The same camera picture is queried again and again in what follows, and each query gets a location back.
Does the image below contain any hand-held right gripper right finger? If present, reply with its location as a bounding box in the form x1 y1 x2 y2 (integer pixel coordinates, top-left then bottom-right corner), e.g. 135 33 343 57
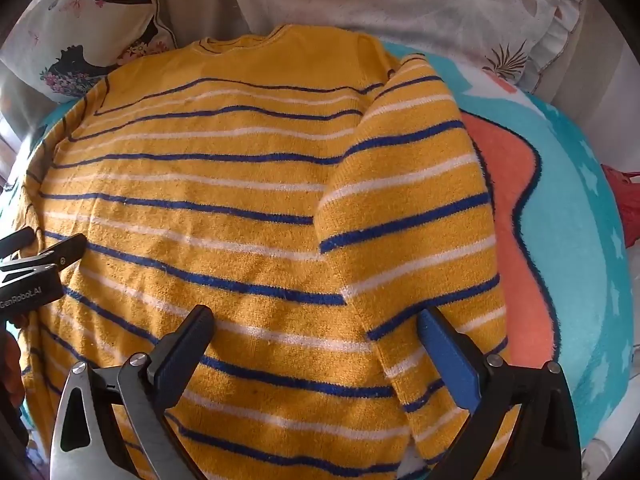
395 307 583 480

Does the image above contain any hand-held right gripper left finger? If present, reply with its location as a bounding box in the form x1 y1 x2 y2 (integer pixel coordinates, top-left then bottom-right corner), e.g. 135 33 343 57
50 305 215 480

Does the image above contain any teal fleece blanket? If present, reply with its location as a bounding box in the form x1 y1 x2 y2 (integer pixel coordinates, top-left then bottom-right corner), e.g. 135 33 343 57
0 40 632 480

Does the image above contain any person's left hand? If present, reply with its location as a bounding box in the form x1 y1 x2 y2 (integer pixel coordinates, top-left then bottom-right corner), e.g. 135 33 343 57
0 331 24 407

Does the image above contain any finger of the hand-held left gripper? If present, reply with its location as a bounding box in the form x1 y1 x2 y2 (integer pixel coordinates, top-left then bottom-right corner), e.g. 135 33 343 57
0 227 37 257
0 234 88 274

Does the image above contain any red cloth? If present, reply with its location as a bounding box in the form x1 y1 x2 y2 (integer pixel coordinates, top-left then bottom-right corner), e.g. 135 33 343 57
599 164 640 247

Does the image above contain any yellow striped knit sweater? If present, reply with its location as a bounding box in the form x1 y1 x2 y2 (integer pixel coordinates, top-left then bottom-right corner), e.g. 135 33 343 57
20 24 511 480

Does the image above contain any white floral pillow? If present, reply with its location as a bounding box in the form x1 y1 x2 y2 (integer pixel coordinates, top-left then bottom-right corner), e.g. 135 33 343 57
225 0 587 93

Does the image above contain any white pillow with black figure print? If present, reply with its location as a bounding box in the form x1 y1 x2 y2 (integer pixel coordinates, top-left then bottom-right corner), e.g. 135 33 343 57
0 0 177 97

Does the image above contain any beige cushion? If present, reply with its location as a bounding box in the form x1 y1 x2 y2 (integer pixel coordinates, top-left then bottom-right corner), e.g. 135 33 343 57
150 0 251 52

